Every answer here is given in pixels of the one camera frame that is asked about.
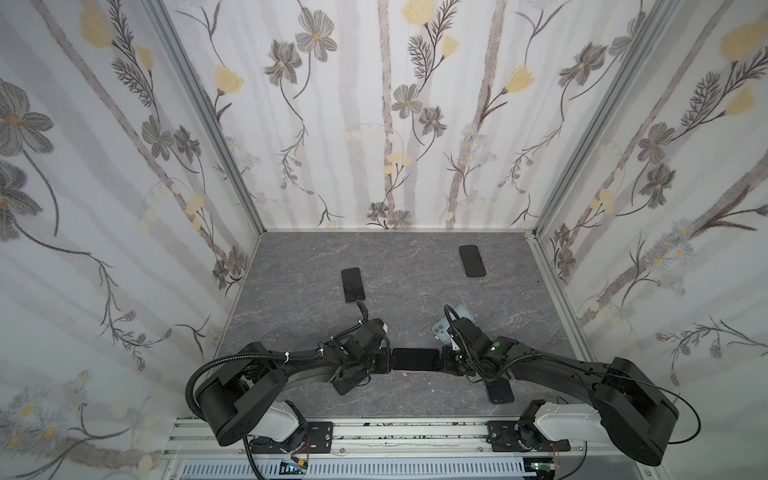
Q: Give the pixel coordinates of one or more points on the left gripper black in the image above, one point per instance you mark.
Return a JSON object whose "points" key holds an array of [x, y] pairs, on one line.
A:
{"points": [[386, 362]]}

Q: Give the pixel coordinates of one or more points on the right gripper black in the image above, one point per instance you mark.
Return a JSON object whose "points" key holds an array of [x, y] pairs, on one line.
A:
{"points": [[450, 360]]}

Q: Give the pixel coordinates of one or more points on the purple-edged black phone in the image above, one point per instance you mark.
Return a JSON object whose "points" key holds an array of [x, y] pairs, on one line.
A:
{"points": [[415, 359]]}

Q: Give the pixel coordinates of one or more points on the black phone case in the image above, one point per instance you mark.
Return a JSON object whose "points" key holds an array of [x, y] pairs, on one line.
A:
{"points": [[472, 261], [345, 386]]}

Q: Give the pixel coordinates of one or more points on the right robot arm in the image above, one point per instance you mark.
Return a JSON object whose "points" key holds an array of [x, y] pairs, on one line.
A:
{"points": [[637, 416]]}

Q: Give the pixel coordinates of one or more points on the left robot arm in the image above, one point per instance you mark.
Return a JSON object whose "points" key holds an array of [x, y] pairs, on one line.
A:
{"points": [[233, 393]]}

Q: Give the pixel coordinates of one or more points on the black phone case front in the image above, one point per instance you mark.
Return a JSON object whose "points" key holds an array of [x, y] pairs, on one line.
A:
{"points": [[345, 386]]}

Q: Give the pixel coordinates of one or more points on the black phone right front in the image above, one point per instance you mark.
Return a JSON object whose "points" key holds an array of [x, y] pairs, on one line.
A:
{"points": [[499, 392]]}

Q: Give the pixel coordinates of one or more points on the small dark phone left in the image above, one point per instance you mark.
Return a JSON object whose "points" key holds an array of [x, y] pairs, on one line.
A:
{"points": [[352, 284]]}

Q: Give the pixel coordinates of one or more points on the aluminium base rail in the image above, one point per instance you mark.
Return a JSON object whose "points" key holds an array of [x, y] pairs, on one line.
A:
{"points": [[354, 438]]}

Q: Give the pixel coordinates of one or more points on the white vented cable duct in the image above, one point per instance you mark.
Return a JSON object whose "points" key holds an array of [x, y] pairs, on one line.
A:
{"points": [[361, 468]]}

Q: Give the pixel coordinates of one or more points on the aluminium corner frame post left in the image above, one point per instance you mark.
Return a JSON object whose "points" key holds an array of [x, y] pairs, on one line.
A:
{"points": [[203, 107]]}

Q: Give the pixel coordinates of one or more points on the aluminium corner frame post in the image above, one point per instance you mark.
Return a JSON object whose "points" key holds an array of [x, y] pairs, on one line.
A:
{"points": [[203, 107], [648, 34]]}

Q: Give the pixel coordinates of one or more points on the aluminium corner frame post right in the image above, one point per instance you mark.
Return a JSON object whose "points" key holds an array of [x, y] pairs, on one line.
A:
{"points": [[648, 34]]}

